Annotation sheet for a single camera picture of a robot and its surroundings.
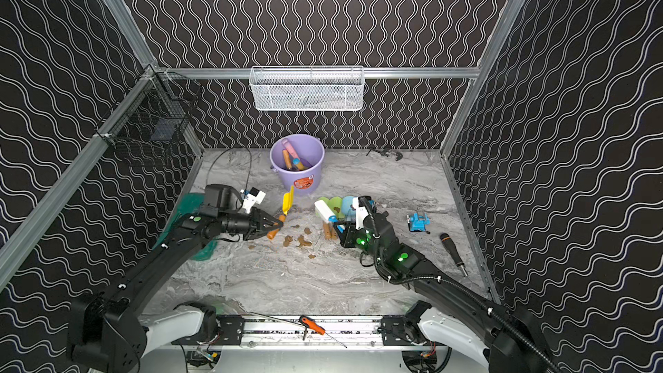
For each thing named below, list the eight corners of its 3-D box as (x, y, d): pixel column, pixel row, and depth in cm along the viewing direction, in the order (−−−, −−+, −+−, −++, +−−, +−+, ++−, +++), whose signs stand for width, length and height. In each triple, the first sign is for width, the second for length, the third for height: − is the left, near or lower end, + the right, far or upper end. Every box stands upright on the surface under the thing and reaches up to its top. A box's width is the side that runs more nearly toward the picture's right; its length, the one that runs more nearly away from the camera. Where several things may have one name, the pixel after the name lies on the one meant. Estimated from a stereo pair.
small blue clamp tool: (406, 231, 97) (410, 223, 93) (404, 221, 100) (408, 212, 95) (426, 231, 97) (431, 223, 93) (424, 221, 100) (428, 212, 95)
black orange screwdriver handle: (463, 277, 87) (466, 274, 85) (439, 236, 96) (442, 232, 94) (469, 275, 87) (472, 273, 85) (445, 235, 97) (447, 231, 94)
